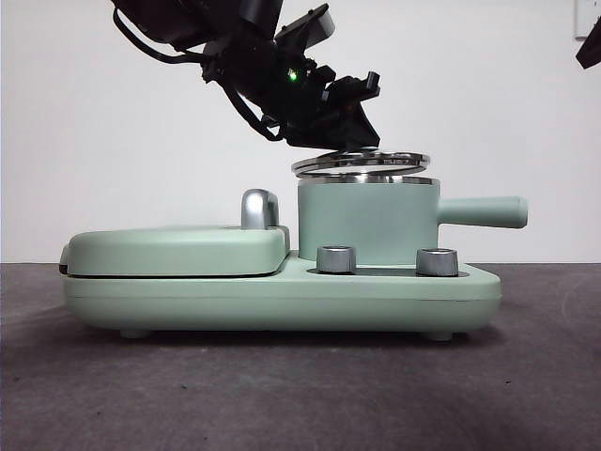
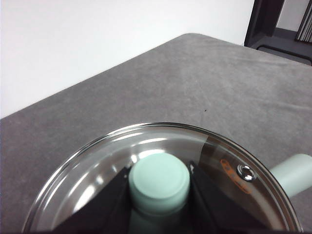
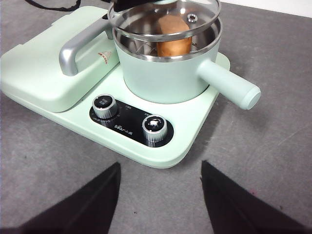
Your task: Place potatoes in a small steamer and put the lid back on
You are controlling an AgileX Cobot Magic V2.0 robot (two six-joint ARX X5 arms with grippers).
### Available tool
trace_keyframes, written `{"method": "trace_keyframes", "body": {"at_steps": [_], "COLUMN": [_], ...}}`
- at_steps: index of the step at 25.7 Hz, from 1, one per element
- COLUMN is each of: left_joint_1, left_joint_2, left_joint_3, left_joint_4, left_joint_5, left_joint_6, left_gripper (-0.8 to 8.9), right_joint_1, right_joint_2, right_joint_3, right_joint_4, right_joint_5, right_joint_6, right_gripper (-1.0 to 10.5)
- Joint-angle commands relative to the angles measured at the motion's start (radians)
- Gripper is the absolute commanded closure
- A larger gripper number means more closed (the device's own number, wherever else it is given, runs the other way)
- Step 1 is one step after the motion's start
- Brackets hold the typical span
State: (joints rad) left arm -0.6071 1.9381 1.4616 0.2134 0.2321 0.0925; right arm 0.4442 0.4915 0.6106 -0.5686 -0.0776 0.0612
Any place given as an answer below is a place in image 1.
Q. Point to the green breakfast machine base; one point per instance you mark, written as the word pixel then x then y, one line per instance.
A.
pixel 282 300

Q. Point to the white wall socket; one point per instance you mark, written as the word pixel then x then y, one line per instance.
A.
pixel 587 19

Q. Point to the glass lid with green knob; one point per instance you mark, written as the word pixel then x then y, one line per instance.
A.
pixel 399 160

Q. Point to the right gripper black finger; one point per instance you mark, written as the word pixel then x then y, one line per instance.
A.
pixel 592 54

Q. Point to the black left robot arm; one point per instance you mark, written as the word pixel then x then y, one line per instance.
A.
pixel 244 61

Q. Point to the green griddle cover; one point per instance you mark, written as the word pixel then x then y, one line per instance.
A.
pixel 164 251

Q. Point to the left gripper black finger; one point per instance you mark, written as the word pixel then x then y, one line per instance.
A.
pixel 310 136
pixel 357 122

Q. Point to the silver control knob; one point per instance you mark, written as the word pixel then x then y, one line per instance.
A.
pixel 437 263
pixel 337 260

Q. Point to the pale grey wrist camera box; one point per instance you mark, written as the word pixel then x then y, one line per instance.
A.
pixel 314 23

